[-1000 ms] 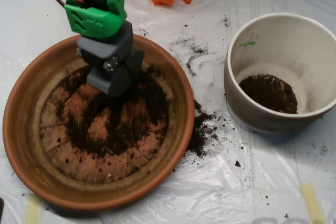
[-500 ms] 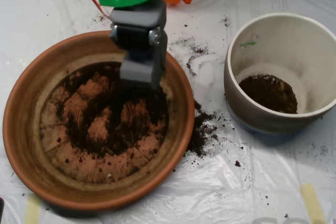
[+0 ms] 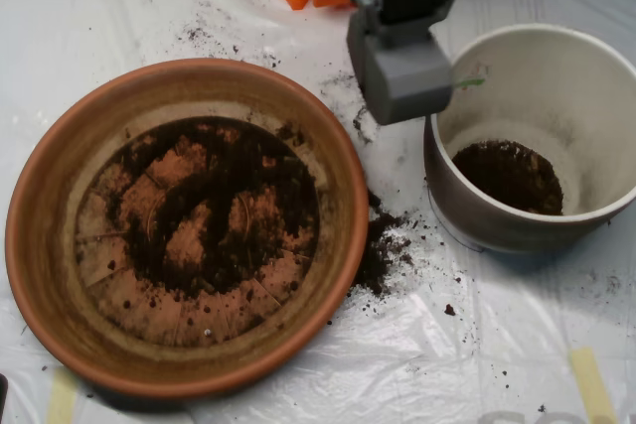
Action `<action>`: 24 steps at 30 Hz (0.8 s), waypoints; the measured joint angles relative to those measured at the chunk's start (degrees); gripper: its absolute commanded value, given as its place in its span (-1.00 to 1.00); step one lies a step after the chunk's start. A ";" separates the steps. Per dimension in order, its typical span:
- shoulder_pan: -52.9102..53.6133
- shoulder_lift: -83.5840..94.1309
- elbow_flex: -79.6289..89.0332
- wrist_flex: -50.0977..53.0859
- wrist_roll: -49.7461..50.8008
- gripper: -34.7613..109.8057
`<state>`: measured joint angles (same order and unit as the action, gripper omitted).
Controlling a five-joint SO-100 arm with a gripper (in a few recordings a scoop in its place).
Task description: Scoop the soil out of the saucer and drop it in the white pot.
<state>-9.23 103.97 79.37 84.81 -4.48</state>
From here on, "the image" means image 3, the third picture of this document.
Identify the small dark maroon fragment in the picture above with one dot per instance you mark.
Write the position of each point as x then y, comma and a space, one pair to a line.
450, 310

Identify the beige masking tape strip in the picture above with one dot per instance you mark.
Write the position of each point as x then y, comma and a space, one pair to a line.
591, 384
62, 399

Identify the dark object at edge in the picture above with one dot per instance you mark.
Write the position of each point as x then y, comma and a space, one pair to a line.
3, 394

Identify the spilled dark soil pile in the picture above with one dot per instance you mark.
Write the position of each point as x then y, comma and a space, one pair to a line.
377, 255

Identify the white ceramic pot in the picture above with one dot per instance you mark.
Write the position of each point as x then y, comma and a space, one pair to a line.
462, 210

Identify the white plastic cover sheet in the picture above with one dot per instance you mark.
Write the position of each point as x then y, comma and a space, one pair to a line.
447, 369

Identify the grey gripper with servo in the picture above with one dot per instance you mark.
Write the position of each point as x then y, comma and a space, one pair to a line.
404, 88

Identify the terracotta plant saucer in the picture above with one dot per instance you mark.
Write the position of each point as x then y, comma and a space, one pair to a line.
49, 245

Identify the green label sticker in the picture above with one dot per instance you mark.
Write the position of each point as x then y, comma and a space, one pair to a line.
469, 81

